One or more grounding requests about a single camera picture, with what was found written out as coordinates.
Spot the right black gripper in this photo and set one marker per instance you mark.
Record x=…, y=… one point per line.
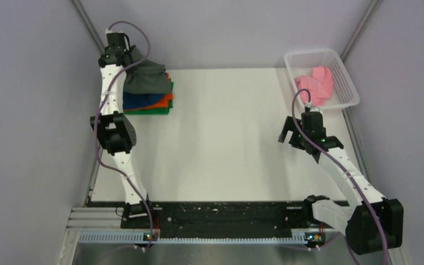
x=290, y=125

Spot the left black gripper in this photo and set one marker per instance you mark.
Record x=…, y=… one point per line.
x=128, y=52

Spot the dark grey t-shirt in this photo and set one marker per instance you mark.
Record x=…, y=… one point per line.
x=147, y=77

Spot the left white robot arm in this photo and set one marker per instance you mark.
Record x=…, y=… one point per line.
x=114, y=133

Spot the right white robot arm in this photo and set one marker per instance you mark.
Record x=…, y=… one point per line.
x=371, y=222

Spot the folded navy blue t-shirt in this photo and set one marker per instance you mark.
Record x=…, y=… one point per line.
x=137, y=101

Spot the pink t-shirt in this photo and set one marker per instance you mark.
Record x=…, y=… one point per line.
x=320, y=85

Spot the white plastic basket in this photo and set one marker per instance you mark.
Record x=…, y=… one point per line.
x=301, y=63

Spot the folded orange t-shirt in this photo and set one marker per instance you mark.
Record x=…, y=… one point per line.
x=163, y=103

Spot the folded green t-shirt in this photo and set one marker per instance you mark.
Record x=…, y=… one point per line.
x=164, y=111

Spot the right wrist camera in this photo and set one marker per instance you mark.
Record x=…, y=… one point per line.
x=311, y=108

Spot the left aluminium frame post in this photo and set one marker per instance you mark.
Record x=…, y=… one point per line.
x=86, y=21

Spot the aluminium frame post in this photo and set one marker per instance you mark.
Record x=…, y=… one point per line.
x=86, y=21
x=360, y=28

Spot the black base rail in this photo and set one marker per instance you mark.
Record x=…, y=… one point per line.
x=220, y=220

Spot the right aluminium frame post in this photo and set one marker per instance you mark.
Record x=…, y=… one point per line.
x=360, y=28

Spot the white slotted cable duct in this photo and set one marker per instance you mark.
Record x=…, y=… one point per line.
x=298, y=237

